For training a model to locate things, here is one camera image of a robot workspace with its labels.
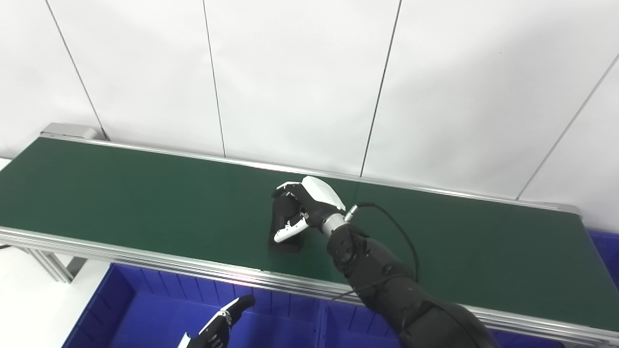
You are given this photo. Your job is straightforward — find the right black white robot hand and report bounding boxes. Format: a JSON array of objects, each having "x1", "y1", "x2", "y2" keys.
[{"x1": 271, "y1": 176, "x2": 347, "y2": 244}]

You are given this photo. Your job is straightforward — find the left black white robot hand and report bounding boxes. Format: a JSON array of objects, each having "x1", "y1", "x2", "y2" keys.
[{"x1": 177, "y1": 295, "x2": 256, "y2": 348}]

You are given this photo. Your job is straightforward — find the black cylinder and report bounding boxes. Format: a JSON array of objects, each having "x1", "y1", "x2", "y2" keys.
[{"x1": 267, "y1": 193, "x2": 306, "y2": 255}]

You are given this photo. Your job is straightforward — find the blue plastic bin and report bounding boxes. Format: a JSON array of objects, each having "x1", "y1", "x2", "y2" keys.
[
  {"x1": 318, "y1": 299, "x2": 567, "y2": 348},
  {"x1": 62, "y1": 263, "x2": 325, "y2": 348},
  {"x1": 587, "y1": 230, "x2": 619, "y2": 291}
]

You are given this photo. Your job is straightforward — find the aluminium conveyor support leg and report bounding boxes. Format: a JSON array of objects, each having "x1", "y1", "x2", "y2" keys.
[{"x1": 18, "y1": 246, "x2": 88, "y2": 284}]

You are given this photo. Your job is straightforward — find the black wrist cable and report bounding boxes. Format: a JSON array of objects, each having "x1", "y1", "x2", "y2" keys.
[{"x1": 331, "y1": 202, "x2": 421, "y2": 301}]

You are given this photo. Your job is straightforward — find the green conveyor belt aluminium frame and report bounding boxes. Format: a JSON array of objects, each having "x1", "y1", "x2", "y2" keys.
[{"x1": 0, "y1": 123, "x2": 619, "y2": 347}]

